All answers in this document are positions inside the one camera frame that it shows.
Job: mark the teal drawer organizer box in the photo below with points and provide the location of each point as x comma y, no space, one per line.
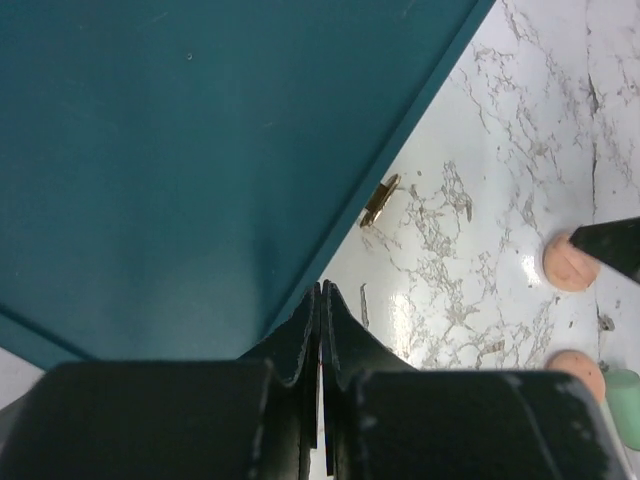
175,174

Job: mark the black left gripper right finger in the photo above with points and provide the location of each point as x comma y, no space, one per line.
385,419

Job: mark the peach makeup sponge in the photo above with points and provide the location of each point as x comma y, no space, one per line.
566,267
583,367

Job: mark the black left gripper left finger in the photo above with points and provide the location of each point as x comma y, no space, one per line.
254,417

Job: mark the mint green tube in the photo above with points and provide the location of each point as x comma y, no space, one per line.
622,398

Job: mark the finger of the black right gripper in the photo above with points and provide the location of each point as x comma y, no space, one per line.
615,243

